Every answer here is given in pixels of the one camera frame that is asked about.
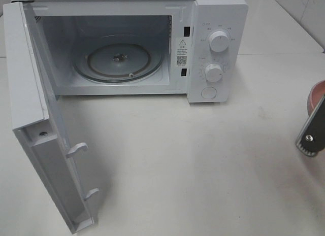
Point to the white round door button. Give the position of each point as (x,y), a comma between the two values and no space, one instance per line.
(209,93)

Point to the white round knob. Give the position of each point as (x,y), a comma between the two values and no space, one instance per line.
(213,73)
(219,40)

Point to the white microwave door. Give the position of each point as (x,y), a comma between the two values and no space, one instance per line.
(37,122)

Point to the pink round plate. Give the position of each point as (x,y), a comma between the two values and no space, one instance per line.
(315,94)

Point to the glass microwave turntable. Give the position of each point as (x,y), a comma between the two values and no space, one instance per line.
(118,58)

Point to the white microwave oven body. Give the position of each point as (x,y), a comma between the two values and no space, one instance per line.
(184,26)

